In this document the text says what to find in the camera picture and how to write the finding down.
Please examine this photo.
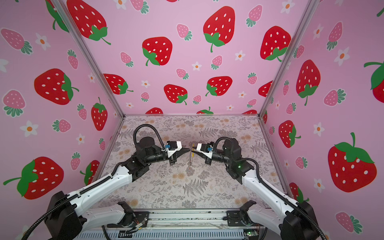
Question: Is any right corner aluminium post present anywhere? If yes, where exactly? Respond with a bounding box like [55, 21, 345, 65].
[259, 0, 320, 119]

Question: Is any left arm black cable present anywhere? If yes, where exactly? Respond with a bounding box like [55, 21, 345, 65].
[132, 123, 166, 149]

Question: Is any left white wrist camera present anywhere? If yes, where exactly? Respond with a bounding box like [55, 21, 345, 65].
[165, 141, 183, 158]

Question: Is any corner aluminium post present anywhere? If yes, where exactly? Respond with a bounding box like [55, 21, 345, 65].
[259, 0, 320, 119]
[53, 0, 125, 119]

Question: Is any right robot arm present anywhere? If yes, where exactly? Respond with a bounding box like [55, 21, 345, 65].
[192, 137, 326, 240]

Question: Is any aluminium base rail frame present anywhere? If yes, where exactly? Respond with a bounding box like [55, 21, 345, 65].
[58, 207, 316, 240]

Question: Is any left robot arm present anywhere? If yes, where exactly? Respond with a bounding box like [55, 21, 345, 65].
[44, 137, 190, 240]

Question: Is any left corner aluminium post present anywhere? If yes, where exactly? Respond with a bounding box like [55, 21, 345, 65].
[53, 0, 125, 119]

